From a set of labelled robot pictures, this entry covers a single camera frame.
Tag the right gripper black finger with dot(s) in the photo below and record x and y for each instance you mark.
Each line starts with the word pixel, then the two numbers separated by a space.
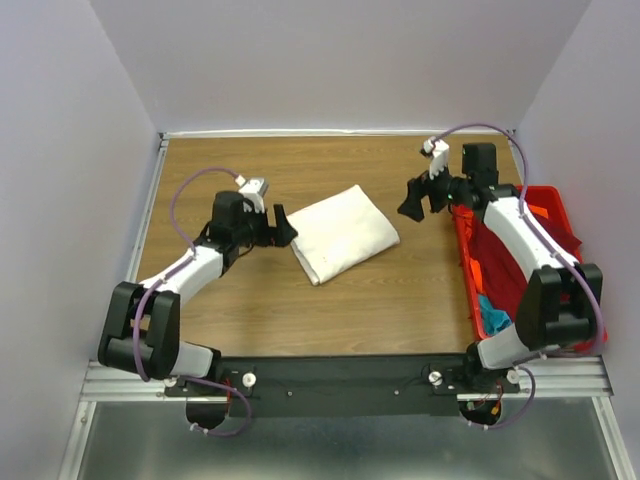
pixel 412 207
pixel 418 187

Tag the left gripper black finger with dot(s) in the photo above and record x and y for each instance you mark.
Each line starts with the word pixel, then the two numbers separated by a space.
pixel 282 238
pixel 282 224

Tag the white t shirt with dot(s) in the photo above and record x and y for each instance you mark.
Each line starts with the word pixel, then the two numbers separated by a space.
pixel 338 233

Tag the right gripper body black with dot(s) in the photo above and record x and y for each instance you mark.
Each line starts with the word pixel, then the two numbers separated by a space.
pixel 445 188

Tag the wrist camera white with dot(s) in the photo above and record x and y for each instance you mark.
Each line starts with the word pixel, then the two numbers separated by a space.
pixel 437 151
pixel 254 190

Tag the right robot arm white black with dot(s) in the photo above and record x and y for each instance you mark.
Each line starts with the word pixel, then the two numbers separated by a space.
pixel 560 306

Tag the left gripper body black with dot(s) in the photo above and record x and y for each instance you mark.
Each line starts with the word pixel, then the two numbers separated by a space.
pixel 255 229

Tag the orange t shirt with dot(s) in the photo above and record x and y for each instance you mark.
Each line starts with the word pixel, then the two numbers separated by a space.
pixel 466 216

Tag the aluminium table frame rail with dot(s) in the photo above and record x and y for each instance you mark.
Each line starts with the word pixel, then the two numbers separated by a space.
pixel 102 385

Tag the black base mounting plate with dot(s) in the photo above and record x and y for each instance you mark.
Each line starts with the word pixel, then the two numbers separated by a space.
pixel 341 386

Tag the teal t shirt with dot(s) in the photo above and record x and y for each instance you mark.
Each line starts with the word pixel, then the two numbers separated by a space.
pixel 493 320

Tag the dark red t shirt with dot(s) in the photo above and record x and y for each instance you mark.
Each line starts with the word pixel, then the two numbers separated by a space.
pixel 500 270

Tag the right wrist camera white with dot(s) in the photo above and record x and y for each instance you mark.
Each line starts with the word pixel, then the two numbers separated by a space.
pixel 437 151

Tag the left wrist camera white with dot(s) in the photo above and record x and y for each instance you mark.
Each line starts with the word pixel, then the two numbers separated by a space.
pixel 254 190

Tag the red plastic bin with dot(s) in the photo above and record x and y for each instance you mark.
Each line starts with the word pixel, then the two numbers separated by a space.
pixel 465 250

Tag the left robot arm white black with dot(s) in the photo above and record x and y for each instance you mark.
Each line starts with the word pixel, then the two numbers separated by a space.
pixel 141 333

